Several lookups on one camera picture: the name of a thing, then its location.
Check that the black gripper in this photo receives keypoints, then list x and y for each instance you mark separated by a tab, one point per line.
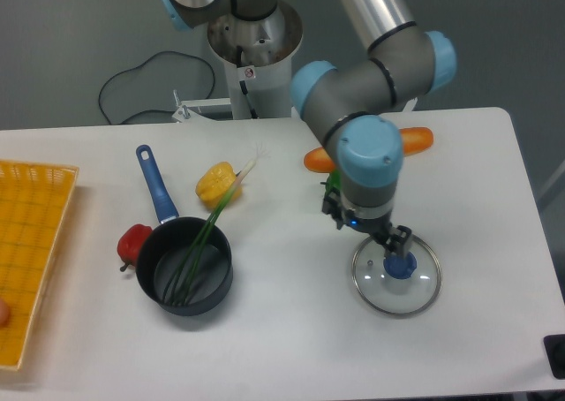
373	221

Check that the glass pot lid blue knob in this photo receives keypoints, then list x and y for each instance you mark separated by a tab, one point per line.
394	285

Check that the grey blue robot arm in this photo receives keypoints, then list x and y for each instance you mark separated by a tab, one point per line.
344	108

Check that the green bell pepper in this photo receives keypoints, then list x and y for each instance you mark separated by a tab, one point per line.
332	184

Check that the orange baguette bread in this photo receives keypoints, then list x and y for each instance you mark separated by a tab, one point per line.
415	140

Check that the yellow bell pepper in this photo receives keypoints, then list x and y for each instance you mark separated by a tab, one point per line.
212	186

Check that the green spring onion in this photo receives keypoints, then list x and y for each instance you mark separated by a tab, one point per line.
176	291

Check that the black device at table corner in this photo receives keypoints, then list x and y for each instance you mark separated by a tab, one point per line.
555	352

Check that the red bell pepper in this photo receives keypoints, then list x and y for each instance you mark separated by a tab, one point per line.
130	244

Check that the yellow woven basket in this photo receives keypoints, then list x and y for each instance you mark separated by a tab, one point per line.
34	201

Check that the dark pot blue handle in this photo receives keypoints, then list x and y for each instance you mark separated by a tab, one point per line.
168	244

